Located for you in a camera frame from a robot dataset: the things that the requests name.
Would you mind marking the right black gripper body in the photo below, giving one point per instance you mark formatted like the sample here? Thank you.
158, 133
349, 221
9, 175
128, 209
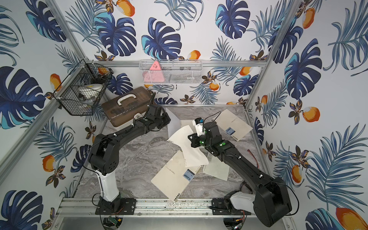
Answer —
201, 141

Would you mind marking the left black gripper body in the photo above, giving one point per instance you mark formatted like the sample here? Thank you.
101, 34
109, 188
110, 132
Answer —
154, 109

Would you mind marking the torn cream notebook page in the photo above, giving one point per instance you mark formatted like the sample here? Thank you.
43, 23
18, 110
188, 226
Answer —
193, 157

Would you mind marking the large cream notebook blue label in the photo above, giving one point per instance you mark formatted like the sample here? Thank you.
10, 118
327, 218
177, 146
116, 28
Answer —
174, 177

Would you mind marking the cream spiral notebook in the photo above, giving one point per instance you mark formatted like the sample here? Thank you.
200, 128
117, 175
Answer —
176, 124

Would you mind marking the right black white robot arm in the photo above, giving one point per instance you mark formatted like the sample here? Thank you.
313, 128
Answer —
269, 200

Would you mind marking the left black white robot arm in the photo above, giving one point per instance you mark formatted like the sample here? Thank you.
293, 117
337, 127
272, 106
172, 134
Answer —
104, 155

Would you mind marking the cream notebook back right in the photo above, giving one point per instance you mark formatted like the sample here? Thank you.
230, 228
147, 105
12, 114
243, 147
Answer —
233, 125

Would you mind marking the pale green spiral notebook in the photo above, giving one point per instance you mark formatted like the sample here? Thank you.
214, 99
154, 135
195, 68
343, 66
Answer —
216, 168

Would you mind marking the brown lid storage box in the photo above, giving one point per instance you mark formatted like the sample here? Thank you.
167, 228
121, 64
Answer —
121, 110

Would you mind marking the pink triangle item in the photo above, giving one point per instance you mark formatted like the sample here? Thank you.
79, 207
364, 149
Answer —
154, 74

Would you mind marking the white bowl in basket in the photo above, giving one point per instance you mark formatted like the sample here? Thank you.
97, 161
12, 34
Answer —
89, 91

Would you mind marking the green circuit board left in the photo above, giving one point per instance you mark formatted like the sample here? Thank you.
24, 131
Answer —
112, 222

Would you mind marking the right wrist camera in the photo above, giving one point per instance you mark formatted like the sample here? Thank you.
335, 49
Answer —
198, 123

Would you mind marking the white mesh wall shelf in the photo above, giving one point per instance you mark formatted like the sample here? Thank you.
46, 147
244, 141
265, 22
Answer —
176, 71

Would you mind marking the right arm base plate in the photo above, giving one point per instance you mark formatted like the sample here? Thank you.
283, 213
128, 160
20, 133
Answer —
223, 206

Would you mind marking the black wire basket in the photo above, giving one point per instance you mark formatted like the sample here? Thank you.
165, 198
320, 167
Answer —
85, 73

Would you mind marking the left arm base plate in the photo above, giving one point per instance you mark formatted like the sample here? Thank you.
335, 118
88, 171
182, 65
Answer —
119, 206

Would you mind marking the aluminium front rail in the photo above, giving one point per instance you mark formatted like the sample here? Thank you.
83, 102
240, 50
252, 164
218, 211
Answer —
145, 207

